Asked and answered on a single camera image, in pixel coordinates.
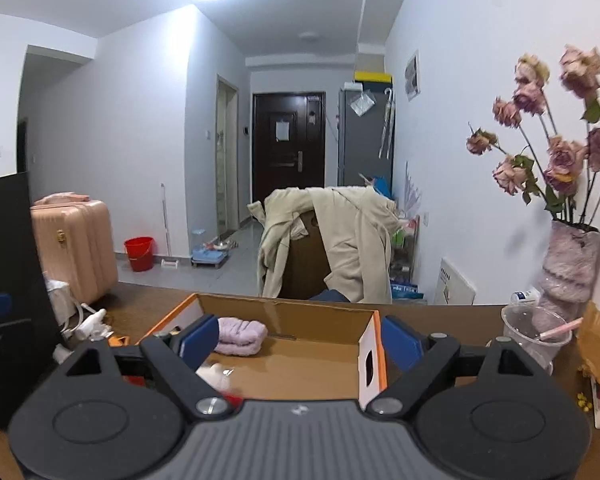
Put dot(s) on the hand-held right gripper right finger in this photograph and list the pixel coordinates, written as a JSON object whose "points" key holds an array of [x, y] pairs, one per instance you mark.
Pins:
{"points": [[400, 342]]}

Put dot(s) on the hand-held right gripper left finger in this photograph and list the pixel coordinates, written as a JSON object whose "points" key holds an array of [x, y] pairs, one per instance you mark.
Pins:
{"points": [[200, 342]]}

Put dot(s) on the lilac towel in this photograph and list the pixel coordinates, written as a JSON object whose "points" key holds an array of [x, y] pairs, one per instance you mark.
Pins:
{"points": [[240, 336]]}

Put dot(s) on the red orange cardboard box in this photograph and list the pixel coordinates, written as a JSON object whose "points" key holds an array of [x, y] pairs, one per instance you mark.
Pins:
{"points": [[310, 360]]}

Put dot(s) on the black paper bag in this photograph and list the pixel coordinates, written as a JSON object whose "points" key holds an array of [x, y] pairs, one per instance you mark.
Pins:
{"points": [[10, 240]]}

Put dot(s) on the orange flat card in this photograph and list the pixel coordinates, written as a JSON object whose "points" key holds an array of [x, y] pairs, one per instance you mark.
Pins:
{"points": [[119, 341]]}

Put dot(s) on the blue pet feeder tray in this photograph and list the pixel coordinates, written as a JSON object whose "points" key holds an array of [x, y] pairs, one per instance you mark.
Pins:
{"points": [[210, 255]]}

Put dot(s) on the pink suitcase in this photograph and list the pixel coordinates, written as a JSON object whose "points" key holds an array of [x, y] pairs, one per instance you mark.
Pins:
{"points": [[75, 250]]}

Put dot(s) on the red bucket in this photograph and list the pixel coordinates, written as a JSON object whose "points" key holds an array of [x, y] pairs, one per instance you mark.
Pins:
{"points": [[139, 255]]}

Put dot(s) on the beige coat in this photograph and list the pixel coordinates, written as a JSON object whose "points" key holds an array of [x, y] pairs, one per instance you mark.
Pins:
{"points": [[350, 240]]}

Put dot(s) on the white mop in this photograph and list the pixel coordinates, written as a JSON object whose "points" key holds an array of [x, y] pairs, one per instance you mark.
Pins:
{"points": [[166, 230]]}

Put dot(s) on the brown chair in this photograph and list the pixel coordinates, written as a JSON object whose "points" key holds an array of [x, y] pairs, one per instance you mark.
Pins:
{"points": [[305, 265]]}

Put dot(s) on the clear plastic cup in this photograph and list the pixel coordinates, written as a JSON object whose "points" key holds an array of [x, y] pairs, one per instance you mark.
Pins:
{"points": [[530, 345]]}

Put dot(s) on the white bottle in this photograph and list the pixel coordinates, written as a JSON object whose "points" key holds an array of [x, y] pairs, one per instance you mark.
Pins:
{"points": [[525, 296]]}

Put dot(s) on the pink straw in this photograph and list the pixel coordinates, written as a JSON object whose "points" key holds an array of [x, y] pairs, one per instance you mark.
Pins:
{"points": [[560, 330]]}

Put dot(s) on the pink fuzzy vase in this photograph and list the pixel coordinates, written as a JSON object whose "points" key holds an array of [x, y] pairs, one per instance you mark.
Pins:
{"points": [[570, 265]]}

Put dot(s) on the dark brown entrance door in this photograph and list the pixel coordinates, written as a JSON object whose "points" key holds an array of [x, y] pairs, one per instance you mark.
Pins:
{"points": [[265, 160]]}

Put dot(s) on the grey refrigerator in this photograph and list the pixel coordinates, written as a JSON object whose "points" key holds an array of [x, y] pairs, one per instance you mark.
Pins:
{"points": [[360, 150]]}

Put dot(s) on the white folded umbrella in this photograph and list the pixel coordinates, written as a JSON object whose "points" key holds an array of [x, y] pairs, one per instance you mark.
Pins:
{"points": [[386, 125]]}

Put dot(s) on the white paper notice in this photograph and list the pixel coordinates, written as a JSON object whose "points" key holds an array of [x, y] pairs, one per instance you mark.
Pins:
{"points": [[282, 130]]}

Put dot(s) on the clear plastic bag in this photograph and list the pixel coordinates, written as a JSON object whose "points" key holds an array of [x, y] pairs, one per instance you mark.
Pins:
{"points": [[361, 105]]}

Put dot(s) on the dried pink roses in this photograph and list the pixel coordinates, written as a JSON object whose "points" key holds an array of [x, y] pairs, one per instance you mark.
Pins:
{"points": [[560, 157]]}

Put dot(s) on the yellow box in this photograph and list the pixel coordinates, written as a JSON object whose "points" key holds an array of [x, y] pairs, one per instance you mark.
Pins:
{"points": [[372, 77]]}

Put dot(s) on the white wall heater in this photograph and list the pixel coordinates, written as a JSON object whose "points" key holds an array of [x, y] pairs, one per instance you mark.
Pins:
{"points": [[455, 285]]}

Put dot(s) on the wall poster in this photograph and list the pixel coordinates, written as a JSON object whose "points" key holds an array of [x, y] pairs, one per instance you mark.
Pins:
{"points": [[413, 76]]}

